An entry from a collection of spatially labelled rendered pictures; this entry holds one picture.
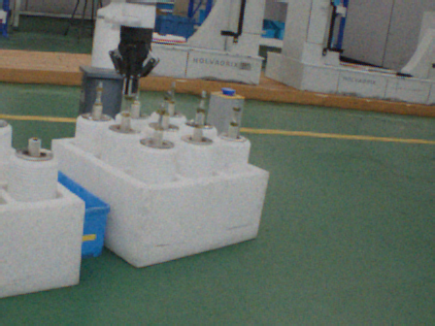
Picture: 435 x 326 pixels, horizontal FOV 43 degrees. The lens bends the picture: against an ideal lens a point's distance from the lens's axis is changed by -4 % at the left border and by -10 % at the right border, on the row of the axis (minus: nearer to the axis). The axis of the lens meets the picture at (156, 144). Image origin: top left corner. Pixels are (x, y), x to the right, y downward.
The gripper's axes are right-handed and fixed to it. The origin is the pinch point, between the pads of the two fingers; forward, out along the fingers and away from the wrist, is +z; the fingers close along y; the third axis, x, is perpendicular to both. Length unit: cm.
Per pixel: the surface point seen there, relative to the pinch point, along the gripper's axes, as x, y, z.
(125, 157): 3.4, -3.3, 15.3
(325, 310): 4, -56, 35
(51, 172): 32.8, -6.3, 12.0
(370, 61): -735, 71, 26
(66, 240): 32.0, -10.2, 24.6
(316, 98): -268, 25, 31
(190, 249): -0.5, -20.9, 33.6
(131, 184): 12.2, -11.0, 17.6
